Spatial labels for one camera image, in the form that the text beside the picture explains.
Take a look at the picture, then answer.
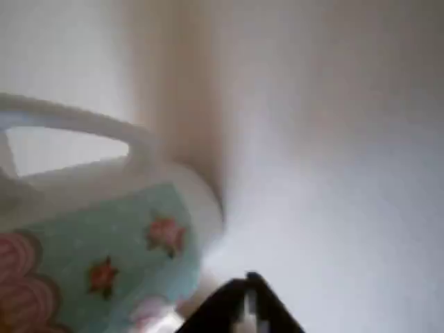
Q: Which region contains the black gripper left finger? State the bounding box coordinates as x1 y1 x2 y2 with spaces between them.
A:
179 277 249 333

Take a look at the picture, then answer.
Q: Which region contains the white ceramic cup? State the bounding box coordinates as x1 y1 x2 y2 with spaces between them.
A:
0 92 226 333

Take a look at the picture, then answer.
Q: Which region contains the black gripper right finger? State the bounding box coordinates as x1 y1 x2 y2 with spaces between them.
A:
246 271 308 333

